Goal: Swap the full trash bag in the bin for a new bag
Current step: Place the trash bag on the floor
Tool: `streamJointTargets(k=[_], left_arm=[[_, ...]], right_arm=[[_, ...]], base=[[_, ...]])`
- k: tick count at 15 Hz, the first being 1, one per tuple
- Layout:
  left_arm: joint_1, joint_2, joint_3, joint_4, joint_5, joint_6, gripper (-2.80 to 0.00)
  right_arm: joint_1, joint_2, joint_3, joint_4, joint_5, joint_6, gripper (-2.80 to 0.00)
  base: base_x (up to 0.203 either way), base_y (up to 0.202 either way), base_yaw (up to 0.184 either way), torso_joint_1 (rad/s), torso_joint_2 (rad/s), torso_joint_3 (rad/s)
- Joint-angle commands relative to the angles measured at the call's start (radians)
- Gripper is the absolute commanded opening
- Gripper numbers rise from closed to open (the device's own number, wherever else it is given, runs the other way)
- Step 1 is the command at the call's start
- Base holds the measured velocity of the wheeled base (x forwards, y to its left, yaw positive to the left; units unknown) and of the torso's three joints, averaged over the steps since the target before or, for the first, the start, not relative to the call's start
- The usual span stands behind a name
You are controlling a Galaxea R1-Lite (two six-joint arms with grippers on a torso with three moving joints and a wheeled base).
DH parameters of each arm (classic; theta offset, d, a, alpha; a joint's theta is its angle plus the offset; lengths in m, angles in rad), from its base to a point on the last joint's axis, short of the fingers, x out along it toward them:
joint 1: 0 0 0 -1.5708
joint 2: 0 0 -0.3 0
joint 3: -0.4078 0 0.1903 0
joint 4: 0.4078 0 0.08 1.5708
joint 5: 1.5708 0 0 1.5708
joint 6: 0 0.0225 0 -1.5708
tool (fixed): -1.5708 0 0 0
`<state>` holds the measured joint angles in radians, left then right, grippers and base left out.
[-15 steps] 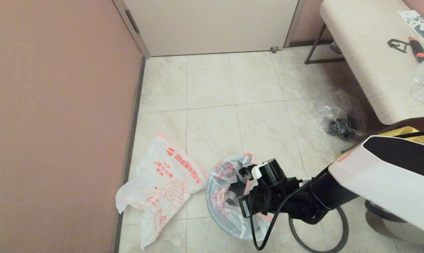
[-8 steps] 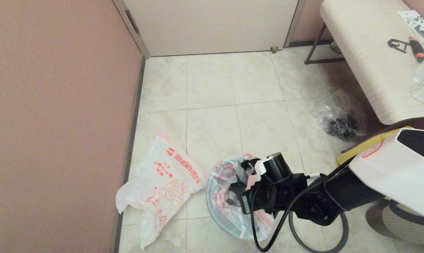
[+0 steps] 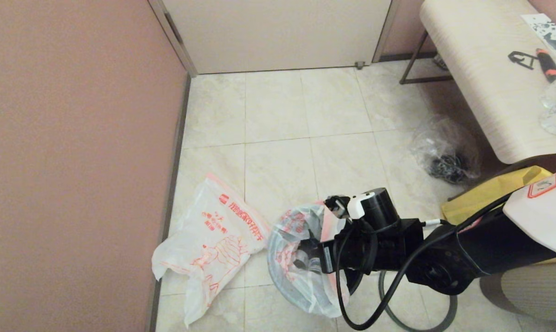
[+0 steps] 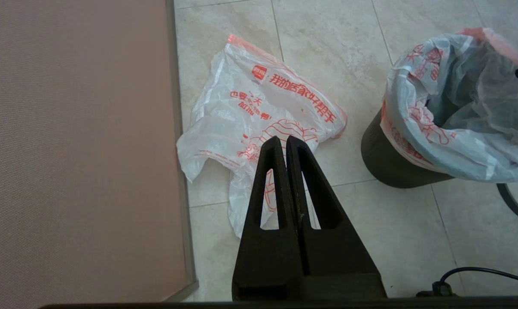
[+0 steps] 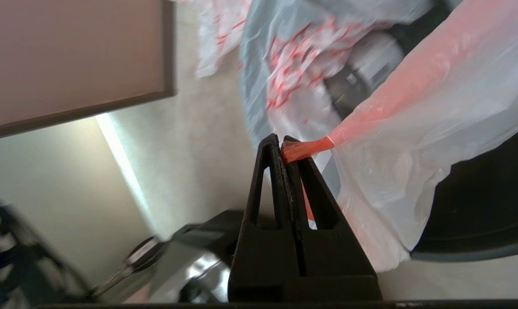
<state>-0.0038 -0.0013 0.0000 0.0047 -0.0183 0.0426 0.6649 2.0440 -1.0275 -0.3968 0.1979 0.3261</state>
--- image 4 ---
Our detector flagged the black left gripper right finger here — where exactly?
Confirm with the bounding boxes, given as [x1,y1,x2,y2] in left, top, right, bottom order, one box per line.
[286,136,387,300]

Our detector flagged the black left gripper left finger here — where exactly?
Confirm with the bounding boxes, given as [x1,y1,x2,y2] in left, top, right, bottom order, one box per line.
[232,136,307,300]

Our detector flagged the used white red-print trash bag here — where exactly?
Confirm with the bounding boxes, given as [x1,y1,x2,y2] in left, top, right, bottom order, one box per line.
[379,28,518,184]

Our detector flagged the grey bin retaining ring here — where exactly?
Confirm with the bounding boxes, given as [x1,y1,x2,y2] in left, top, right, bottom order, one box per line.
[497,183,518,227]

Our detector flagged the black trash bin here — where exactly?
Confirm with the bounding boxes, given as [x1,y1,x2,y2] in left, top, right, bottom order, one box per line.
[361,107,457,189]

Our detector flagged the fresh white red-print trash bag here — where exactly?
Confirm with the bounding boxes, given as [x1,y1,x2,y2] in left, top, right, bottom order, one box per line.
[176,34,348,239]

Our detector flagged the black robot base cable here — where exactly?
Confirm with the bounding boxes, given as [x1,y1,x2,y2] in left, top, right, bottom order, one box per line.
[418,267,518,297]

